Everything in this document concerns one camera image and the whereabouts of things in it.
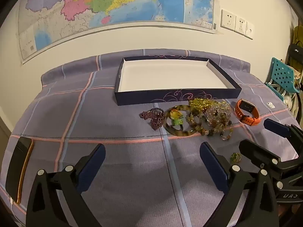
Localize white wall switch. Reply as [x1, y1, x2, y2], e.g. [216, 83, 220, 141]
[245, 22, 255, 40]

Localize clear crystal bead bracelet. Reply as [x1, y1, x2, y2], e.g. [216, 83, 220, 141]
[205, 102, 232, 123]

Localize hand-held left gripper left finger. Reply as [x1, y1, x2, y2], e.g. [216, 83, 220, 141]
[26, 143, 106, 227]

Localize olive green garment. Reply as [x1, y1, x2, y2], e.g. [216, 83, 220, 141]
[292, 26, 303, 52]

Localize orange smartwatch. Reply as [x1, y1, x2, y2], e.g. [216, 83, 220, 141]
[234, 99, 262, 125]

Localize black phone with gold edge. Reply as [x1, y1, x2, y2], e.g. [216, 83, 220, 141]
[5, 136, 35, 205]

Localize colourful wall map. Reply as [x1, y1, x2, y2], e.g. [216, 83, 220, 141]
[18, 0, 217, 64]

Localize dark blue shallow box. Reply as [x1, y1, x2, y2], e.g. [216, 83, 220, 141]
[114, 55, 242, 106]

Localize tortoiseshell bangle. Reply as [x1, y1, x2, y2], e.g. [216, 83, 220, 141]
[163, 104, 204, 137]

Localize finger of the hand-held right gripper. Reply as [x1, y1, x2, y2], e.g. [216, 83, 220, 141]
[263, 119, 303, 158]
[239, 139, 282, 171]

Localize white wall socket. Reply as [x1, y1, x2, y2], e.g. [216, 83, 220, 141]
[235, 17, 248, 35]
[221, 9, 236, 31]

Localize purple bead bracelet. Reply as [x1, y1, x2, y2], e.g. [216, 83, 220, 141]
[140, 107, 165, 131]

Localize purple plaid blanket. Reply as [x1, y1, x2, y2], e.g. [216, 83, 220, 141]
[0, 49, 300, 227]

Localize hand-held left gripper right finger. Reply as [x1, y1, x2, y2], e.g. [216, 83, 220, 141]
[199, 142, 278, 227]

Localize amber yellow pendant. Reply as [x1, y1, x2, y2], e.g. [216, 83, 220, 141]
[169, 110, 183, 120]

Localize yellow bead necklace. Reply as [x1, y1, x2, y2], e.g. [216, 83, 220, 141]
[189, 97, 217, 110]

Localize teal plastic stool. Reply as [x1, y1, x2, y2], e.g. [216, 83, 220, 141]
[265, 57, 300, 101]

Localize mixed stone bead necklace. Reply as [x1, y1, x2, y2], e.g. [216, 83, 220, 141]
[186, 109, 235, 142]

